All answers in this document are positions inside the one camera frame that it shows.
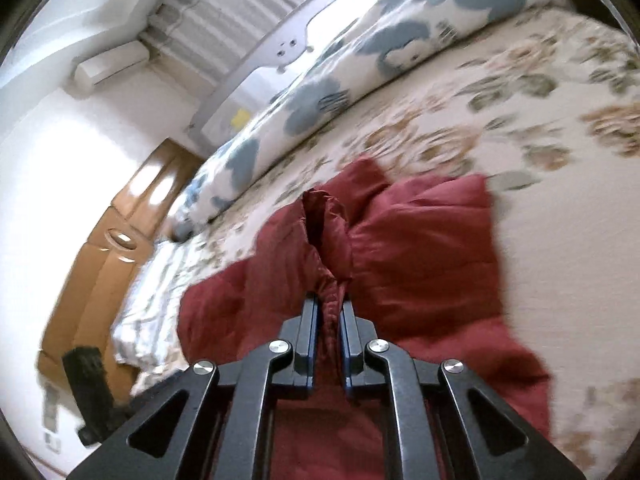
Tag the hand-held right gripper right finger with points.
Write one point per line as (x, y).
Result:
(352, 352)

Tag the red quilted blanket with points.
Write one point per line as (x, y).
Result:
(425, 255)

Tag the grey bed guard rail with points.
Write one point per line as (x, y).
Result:
(260, 55)

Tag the white curtain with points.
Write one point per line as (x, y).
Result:
(220, 20)

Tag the floral bed blanket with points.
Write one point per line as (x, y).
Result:
(550, 125)

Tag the white air conditioner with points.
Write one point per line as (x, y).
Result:
(111, 65)

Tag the white wall socket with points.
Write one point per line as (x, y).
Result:
(51, 440)

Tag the striped pillow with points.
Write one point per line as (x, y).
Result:
(150, 305)

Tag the wooden headboard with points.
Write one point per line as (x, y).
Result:
(110, 255)

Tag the blue patterned white duvet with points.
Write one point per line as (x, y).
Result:
(350, 75)

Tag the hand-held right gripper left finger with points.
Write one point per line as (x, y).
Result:
(305, 352)

